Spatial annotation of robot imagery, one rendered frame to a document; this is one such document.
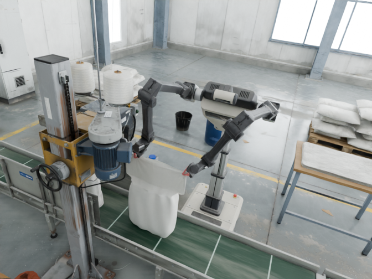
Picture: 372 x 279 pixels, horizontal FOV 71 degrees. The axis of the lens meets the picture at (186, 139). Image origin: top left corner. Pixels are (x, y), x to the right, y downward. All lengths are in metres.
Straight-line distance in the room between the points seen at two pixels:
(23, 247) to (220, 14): 8.61
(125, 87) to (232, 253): 1.49
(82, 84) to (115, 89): 0.25
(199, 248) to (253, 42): 8.11
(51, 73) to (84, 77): 0.25
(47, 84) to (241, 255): 1.77
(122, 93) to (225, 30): 8.42
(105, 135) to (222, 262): 1.30
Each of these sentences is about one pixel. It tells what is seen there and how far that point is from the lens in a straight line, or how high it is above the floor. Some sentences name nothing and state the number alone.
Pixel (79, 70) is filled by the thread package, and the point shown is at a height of 1.66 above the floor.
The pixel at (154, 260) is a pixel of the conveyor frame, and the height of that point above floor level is 0.32.
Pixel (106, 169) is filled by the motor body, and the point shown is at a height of 1.18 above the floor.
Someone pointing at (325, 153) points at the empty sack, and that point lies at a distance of 3.08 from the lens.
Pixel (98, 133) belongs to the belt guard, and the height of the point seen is 1.42.
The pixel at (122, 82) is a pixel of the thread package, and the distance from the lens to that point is 1.46.
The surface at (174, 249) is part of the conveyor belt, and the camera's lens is 2.19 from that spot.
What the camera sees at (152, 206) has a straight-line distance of 2.03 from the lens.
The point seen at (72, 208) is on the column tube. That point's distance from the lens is 1.91.
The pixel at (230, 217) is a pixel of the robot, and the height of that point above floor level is 0.26.
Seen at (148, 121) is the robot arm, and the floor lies 1.38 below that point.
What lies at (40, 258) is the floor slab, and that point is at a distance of 2.77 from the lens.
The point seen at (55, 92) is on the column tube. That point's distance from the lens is 1.47.
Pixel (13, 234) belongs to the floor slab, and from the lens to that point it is 3.04.
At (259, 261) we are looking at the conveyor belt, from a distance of 2.28.
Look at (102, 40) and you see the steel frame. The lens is 7.72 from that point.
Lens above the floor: 2.13
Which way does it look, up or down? 30 degrees down
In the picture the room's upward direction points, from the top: 6 degrees clockwise
